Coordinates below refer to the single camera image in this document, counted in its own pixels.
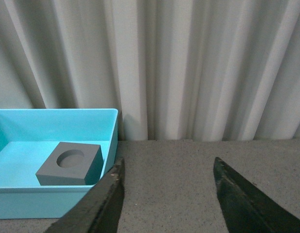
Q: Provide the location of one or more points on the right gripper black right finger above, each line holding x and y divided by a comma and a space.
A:
245, 208

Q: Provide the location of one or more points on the gray block with round hole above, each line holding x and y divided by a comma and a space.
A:
72, 164

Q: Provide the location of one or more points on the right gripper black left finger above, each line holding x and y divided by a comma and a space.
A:
100, 209

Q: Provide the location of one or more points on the white pleated curtain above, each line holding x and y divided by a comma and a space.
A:
207, 70

